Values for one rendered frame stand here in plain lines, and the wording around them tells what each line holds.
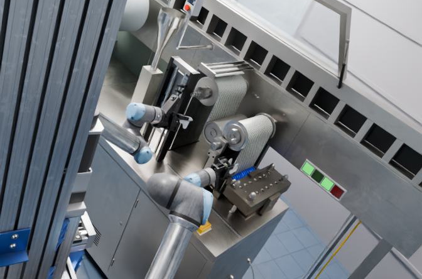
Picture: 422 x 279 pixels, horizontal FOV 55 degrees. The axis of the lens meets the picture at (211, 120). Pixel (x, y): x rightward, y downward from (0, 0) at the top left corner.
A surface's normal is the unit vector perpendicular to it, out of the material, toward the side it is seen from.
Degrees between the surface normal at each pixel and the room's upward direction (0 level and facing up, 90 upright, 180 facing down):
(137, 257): 90
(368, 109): 90
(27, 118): 90
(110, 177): 90
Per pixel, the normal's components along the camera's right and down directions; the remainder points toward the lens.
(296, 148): -0.63, 0.16
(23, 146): 0.51, 0.60
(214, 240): 0.37, -0.80
